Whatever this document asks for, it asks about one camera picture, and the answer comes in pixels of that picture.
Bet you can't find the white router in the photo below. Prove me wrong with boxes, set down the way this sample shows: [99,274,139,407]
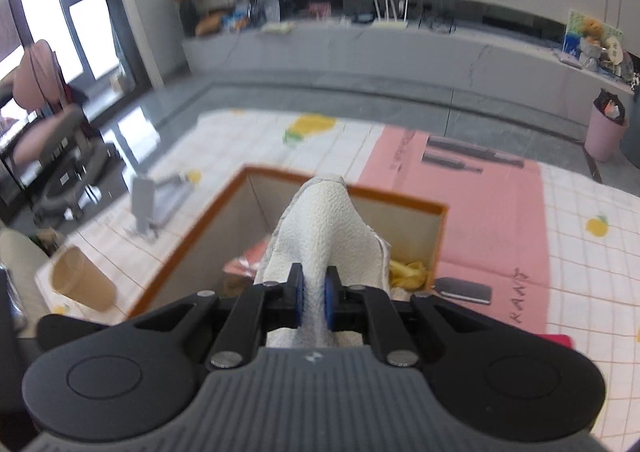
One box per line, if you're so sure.
[372,0,408,28]

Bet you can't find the brown paper cup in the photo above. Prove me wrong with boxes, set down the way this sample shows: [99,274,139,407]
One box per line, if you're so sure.
[51,246,117,314]

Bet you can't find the red cube box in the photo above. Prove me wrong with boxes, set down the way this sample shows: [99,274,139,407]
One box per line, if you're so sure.
[535,331,575,353]

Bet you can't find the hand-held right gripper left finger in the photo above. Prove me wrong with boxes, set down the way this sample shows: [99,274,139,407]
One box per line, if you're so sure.
[129,263,307,369]

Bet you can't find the green picture board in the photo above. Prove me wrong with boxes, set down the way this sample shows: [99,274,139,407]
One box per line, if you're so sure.
[562,8,623,68]

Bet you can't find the pink mat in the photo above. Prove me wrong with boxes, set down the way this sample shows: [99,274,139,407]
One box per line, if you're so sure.
[357,126,551,333]

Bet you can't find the white phone stand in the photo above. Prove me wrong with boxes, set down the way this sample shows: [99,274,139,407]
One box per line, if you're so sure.
[125,172,193,239]

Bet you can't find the white towel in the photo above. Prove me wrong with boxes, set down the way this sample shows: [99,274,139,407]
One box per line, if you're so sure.
[256,173,393,350]

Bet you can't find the black cables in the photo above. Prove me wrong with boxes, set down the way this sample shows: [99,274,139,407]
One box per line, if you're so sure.
[420,7,456,33]

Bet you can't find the blue snack packets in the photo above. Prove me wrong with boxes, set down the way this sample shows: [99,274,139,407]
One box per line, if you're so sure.
[222,9,250,30]

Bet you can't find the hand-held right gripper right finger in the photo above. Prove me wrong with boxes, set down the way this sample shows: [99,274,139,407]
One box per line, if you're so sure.
[324,265,497,368]

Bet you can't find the brown bread bag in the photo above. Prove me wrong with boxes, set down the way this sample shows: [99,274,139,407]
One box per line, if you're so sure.
[195,12,223,36]

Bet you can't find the cream rounded object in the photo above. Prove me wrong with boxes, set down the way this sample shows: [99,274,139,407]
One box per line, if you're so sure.
[0,227,51,328]

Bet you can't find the small teddy bear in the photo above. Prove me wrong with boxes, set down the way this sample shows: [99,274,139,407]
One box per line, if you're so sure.
[580,18,603,58]

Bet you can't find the pink trash bin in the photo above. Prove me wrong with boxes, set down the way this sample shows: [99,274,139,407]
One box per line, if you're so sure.
[585,89,630,163]

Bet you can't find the yellow cloth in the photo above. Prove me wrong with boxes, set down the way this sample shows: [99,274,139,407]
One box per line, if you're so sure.
[389,259,432,290]

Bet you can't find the black phone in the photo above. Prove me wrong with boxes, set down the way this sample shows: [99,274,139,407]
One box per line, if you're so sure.
[434,276,493,305]

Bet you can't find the pink office chair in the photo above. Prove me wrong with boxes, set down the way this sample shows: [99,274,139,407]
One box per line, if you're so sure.
[0,39,116,223]

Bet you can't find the black vase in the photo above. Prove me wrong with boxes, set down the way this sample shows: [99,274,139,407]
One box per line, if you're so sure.
[179,0,199,37]

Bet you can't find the round white hand fan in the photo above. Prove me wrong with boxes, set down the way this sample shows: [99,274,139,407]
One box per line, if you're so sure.
[602,34,626,75]

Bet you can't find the orange-rimmed white box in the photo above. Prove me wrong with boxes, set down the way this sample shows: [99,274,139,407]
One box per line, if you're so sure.
[127,164,449,320]

